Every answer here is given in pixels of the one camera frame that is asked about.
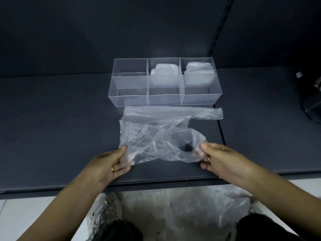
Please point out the person's left hand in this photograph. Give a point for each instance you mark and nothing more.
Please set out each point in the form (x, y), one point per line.
(100, 170)

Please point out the person's right hand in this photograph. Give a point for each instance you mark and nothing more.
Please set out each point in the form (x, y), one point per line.
(228, 165)

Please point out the person's right thumb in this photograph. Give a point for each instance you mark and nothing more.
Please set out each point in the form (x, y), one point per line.
(212, 147)

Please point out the person's left thumb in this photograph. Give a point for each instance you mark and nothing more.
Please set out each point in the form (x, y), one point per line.
(114, 152)

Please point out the clear plastic bag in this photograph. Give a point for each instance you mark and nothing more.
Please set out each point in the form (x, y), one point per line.
(155, 138)

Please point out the person's right forearm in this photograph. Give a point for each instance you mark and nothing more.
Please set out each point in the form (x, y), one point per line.
(283, 198)

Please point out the person's left forearm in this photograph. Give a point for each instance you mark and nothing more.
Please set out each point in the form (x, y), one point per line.
(57, 215)

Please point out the white sneaker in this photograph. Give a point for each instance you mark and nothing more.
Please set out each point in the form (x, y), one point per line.
(106, 208)

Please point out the clear acrylic divided organizer box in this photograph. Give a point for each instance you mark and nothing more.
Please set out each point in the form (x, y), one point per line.
(165, 97)

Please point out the pile of clear plastic bags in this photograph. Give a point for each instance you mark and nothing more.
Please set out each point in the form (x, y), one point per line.
(185, 210)

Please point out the folded white plastic bag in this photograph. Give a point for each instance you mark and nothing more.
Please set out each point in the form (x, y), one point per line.
(164, 71)
(199, 70)

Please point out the person's black trouser leg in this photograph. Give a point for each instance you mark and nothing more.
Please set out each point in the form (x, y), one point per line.
(260, 228)
(120, 232)

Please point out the dark glossy container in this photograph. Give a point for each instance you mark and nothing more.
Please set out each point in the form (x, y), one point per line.
(312, 100)

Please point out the slotted black shelf upright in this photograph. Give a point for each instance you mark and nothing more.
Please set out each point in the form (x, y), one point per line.
(220, 25)

